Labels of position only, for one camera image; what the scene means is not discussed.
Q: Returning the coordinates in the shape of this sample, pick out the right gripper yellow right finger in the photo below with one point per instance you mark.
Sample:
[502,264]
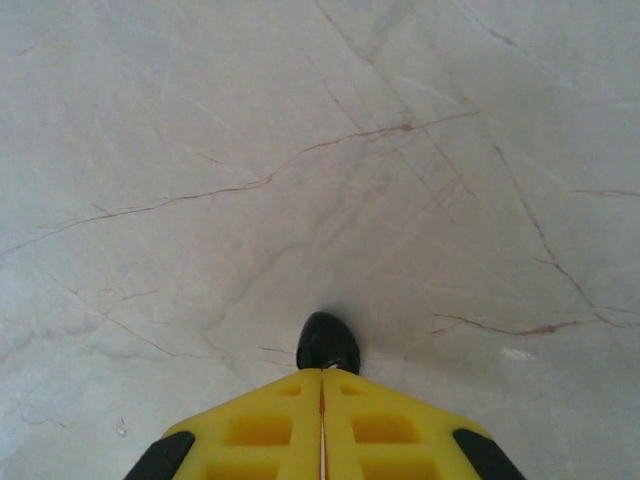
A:
[340,420]

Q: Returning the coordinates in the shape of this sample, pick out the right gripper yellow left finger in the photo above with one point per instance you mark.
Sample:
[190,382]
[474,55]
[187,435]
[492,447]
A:
[300,415]

